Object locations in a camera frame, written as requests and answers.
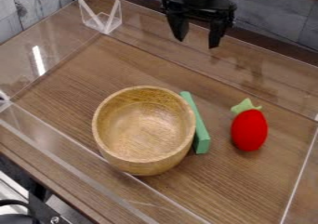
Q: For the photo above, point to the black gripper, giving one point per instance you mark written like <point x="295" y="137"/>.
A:
<point x="215" y="11"/>

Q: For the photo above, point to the red felt strawberry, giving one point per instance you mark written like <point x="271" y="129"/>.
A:
<point x="248" y="127"/>

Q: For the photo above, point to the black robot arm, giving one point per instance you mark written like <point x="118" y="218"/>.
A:
<point x="216" y="12"/>

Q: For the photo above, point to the wooden bowl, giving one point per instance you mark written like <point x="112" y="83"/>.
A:
<point x="143" y="127"/>

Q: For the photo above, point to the green rectangular block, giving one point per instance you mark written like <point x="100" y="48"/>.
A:
<point x="202" y="138"/>

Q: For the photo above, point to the clear acrylic enclosure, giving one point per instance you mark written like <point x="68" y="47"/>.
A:
<point x="256" y="98"/>

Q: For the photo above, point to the black metal bracket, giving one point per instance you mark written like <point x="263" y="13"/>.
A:
<point x="44" y="212"/>

